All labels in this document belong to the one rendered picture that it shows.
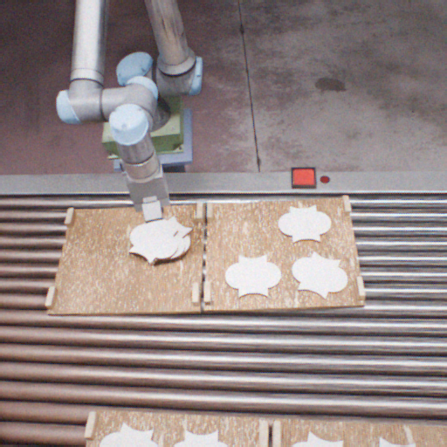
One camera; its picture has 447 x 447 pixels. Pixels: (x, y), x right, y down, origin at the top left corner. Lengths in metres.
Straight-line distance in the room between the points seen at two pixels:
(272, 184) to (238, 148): 1.42
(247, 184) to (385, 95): 1.92
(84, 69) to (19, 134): 2.30
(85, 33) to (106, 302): 0.67
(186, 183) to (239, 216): 0.23
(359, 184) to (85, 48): 0.87
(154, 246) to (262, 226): 0.31
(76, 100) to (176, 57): 0.45
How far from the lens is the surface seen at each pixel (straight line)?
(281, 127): 3.09
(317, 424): 1.22
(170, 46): 1.51
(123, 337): 1.36
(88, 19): 1.27
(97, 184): 1.68
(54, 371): 1.38
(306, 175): 1.59
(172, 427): 1.23
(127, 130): 1.05
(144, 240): 1.42
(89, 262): 1.48
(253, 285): 1.34
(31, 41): 4.31
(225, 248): 1.42
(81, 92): 1.19
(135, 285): 1.40
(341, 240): 1.44
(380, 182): 1.61
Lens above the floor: 2.11
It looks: 54 degrees down
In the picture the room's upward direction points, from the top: 8 degrees counter-clockwise
